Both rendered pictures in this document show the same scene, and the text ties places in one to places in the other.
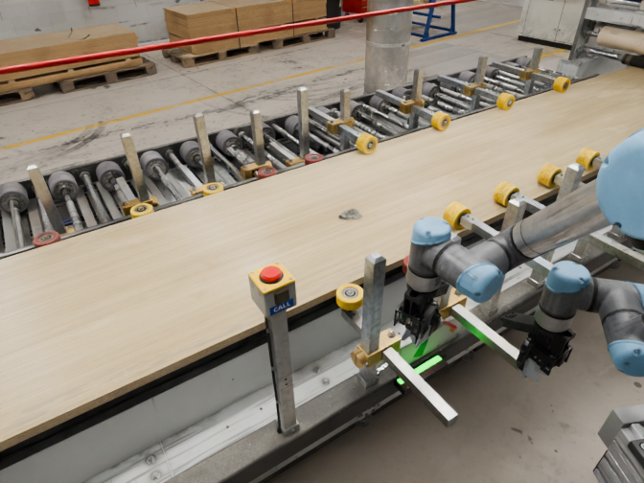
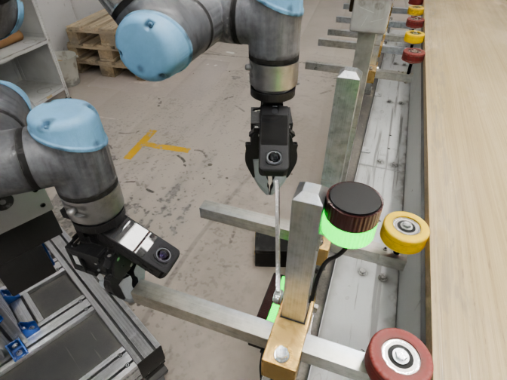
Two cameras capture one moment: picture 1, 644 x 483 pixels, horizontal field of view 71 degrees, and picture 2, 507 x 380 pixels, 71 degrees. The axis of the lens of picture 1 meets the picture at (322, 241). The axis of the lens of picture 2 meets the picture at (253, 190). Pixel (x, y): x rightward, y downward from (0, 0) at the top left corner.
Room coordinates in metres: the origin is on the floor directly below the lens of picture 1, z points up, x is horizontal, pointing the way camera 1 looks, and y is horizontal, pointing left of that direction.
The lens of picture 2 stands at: (1.14, -0.57, 1.36)
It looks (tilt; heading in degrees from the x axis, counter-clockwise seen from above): 39 degrees down; 142
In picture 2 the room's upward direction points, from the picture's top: straight up
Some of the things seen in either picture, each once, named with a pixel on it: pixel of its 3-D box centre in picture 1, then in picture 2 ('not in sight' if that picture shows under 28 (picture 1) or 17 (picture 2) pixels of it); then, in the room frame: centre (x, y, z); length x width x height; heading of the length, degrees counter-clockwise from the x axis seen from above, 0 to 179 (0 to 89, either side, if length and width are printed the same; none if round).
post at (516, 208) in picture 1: (499, 266); not in sight; (1.07, -0.55, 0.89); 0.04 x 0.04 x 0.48; 32
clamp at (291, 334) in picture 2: (443, 306); (292, 332); (0.95, -0.35, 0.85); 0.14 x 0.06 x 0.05; 122
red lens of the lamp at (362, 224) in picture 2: not in sight; (352, 206); (0.97, -0.31, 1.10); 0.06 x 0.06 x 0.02
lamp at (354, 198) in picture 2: not in sight; (339, 262); (0.97, -0.31, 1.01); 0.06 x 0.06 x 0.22; 32
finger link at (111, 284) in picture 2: not in sight; (117, 277); (0.74, -0.53, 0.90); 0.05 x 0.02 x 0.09; 122
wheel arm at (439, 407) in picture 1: (392, 359); (296, 233); (0.78, -0.18, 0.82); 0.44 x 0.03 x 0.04; 32
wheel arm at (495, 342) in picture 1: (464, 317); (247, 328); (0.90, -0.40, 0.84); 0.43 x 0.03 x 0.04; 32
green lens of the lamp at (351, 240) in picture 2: not in sight; (348, 222); (0.97, -0.31, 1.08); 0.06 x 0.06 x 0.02
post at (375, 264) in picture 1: (371, 328); (330, 189); (0.80, -0.12, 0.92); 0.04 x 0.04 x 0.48; 32
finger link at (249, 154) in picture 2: (428, 321); (258, 155); (0.73, -0.25, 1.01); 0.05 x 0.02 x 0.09; 52
